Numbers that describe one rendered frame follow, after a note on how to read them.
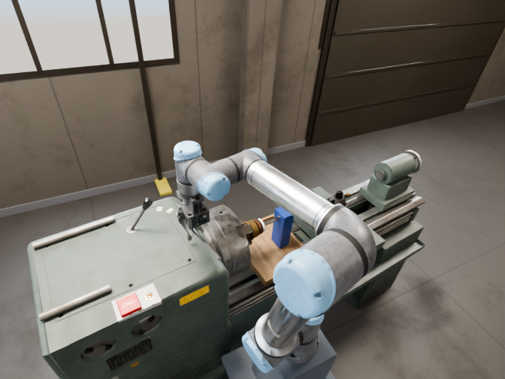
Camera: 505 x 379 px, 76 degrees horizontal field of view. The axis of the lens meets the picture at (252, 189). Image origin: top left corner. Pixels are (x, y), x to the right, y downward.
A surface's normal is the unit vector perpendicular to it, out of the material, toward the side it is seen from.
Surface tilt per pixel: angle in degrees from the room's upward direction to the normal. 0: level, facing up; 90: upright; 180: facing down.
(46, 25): 90
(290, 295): 83
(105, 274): 0
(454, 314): 0
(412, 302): 0
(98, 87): 90
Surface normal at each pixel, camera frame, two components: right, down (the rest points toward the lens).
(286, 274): -0.74, 0.28
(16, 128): 0.44, 0.58
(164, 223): 0.05, -0.77
